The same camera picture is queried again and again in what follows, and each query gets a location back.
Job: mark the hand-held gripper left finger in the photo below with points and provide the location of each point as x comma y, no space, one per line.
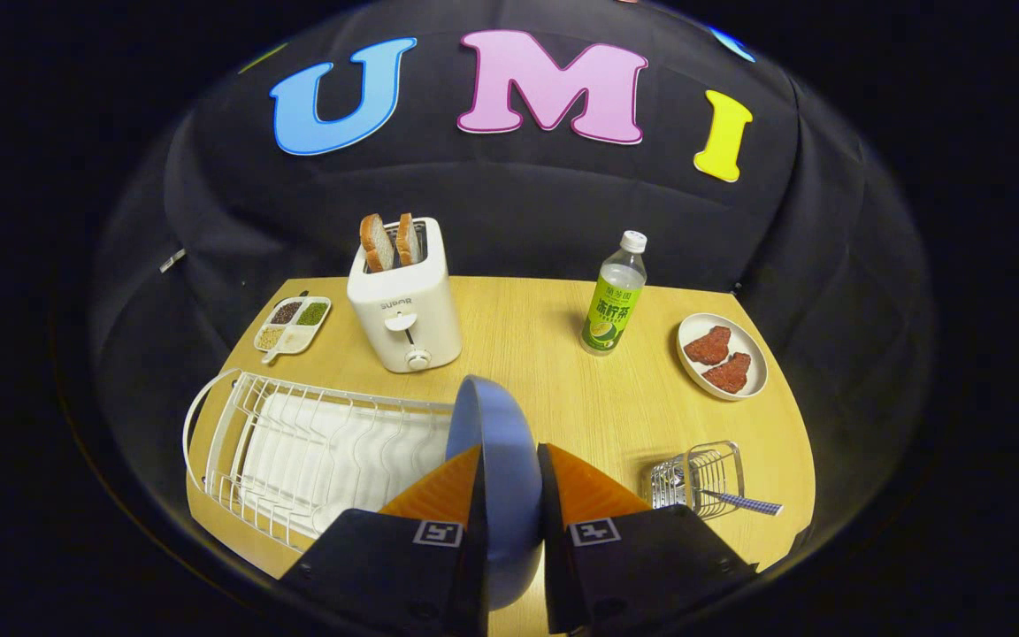
476,548

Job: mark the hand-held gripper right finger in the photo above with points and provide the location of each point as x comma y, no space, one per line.
552,548

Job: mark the blue plate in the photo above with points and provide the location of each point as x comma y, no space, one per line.
501,460

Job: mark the cream plate with meat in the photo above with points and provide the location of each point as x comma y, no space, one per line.
753,341

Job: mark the white ribbed drain tray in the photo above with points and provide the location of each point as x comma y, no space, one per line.
324,460

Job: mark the white toaster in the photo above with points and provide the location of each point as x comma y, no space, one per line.
403,318

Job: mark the green label drink bottle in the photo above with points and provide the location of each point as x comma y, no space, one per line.
611,310

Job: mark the red meat piece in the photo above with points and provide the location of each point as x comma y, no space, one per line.
729,373
708,345

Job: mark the divided condiment tray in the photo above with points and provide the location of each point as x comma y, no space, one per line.
293,336

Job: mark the bread slice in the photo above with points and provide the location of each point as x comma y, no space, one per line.
376,243
409,241

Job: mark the black backdrop cloth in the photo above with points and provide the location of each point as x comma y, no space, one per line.
518,203

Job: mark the white clip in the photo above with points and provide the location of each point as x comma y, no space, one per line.
172,261

